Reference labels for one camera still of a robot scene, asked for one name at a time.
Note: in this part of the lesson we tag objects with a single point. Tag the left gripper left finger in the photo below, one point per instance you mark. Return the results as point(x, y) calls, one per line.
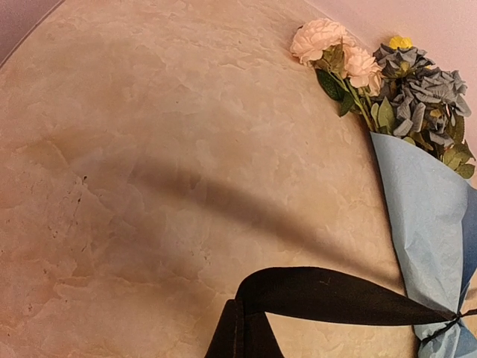
point(228, 338)

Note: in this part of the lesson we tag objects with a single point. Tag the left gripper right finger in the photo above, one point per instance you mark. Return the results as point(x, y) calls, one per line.
point(259, 338)

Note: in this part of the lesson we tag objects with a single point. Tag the black ribbon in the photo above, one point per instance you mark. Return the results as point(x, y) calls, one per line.
point(321, 294)

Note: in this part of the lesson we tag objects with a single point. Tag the blue wrapping paper sheet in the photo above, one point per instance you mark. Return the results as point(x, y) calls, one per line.
point(432, 211)

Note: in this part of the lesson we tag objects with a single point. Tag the yellow fake flower stem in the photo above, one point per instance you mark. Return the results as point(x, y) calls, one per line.
point(400, 42)

